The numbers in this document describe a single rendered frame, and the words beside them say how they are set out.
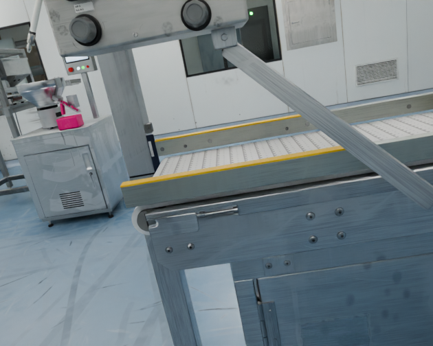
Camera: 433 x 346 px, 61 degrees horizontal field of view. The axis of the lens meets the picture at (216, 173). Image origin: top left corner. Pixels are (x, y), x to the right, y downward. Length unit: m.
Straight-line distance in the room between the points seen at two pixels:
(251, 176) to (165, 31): 0.21
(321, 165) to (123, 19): 0.30
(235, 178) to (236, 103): 5.04
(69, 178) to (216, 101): 3.01
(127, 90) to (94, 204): 2.35
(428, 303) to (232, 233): 0.37
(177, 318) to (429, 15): 5.57
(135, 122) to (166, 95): 4.82
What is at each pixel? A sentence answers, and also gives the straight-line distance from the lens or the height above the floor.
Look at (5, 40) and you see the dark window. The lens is 6.38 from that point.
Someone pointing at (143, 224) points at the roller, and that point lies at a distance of 0.55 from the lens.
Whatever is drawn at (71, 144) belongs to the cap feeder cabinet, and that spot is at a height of 0.65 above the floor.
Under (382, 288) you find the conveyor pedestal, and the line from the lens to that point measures 0.69.
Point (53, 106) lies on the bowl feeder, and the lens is 3.31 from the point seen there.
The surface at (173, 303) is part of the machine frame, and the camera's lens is 0.96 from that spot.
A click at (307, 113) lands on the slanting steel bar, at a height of 1.01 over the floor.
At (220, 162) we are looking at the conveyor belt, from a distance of 0.66.
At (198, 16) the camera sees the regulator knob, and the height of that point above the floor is 1.13.
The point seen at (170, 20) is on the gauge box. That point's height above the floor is 1.14.
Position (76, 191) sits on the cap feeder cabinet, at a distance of 3.12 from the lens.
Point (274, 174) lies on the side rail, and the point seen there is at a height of 0.93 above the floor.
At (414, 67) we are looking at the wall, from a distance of 6.04.
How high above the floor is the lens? 1.09
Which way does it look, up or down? 18 degrees down
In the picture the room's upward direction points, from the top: 11 degrees counter-clockwise
